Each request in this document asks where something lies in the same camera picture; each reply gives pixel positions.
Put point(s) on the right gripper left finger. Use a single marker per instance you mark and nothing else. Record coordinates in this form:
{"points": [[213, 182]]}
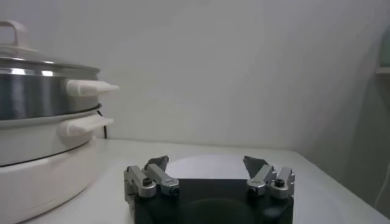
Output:
{"points": [[138, 179]]}

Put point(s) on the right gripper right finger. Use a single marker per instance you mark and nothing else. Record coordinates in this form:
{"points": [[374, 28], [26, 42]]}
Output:
{"points": [[263, 178]]}

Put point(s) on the stainless steel steamer basket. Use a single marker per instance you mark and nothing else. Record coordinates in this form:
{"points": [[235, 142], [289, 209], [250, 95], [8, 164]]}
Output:
{"points": [[30, 94]]}

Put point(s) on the white round plate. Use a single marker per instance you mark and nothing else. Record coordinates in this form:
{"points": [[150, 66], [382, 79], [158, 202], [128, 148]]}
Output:
{"points": [[210, 167]]}

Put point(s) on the cream electric cooker base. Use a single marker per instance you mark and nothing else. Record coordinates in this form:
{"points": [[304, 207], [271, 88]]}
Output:
{"points": [[36, 182]]}

